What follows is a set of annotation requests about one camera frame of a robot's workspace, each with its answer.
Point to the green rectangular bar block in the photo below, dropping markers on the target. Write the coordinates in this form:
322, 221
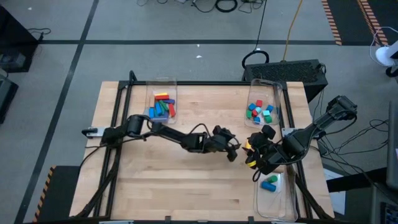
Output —
163, 106

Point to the dark workstation desk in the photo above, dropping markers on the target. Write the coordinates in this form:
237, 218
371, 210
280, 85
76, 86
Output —
385, 205

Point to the navy rectangular bar block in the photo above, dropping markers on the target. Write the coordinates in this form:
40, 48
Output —
169, 101
161, 117

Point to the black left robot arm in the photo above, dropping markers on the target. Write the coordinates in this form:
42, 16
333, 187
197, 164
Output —
168, 133

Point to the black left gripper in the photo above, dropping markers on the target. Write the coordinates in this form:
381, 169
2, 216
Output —
219, 141

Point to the black mat orange-striped edge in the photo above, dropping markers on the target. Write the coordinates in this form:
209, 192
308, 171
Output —
351, 18
62, 193

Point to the blue cylinder block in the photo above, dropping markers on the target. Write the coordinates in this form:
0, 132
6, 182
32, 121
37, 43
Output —
268, 186

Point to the yellow cylinder block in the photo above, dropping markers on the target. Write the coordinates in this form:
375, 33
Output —
247, 144

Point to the yellow rectangular bar block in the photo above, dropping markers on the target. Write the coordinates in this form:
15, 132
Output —
161, 94

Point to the black computer case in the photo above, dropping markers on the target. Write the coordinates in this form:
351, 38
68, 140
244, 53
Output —
286, 71

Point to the blue small wedge block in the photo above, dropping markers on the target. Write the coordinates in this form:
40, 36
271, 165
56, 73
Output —
257, 120

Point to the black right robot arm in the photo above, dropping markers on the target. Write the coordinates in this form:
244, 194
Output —
314, 130

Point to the dark grey equipment case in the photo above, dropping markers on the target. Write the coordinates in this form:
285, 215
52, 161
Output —
6, 96

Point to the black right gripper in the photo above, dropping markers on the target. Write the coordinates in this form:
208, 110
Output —
265, 152

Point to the black aluminium table frame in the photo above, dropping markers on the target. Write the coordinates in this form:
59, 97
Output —
202, 83

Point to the white round device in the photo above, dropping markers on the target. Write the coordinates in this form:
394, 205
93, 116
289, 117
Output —
384, 56

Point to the black equipment platform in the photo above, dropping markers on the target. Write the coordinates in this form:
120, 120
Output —
15, 37

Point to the red small block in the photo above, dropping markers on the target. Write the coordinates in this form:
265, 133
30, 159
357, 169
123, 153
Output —
255, 113

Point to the green cylinder block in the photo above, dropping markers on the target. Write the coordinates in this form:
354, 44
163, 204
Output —
272, 179

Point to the clear plastic bin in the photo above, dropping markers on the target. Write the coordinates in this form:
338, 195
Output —
264, 90
276, 202
152, 87

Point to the red cube block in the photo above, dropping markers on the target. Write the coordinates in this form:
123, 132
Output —
259, 103

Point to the light cyan small block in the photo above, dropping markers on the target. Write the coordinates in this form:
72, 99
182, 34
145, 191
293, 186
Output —
266, 113
258, 109

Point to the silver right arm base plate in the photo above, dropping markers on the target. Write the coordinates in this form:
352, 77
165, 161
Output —
287, 131

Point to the red rectangular bar block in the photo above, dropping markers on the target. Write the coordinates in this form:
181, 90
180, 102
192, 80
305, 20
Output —
162, 97
172, 110

